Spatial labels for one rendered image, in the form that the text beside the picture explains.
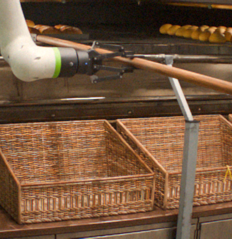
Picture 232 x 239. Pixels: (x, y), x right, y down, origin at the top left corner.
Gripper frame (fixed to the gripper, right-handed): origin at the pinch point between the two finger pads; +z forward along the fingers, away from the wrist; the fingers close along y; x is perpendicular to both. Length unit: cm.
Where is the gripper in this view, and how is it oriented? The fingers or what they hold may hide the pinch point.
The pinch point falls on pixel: (133, 62)
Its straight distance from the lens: 218.0
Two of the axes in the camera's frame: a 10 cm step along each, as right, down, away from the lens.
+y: -0.5, 9.8, 1.8
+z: 9.0, -0.4, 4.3
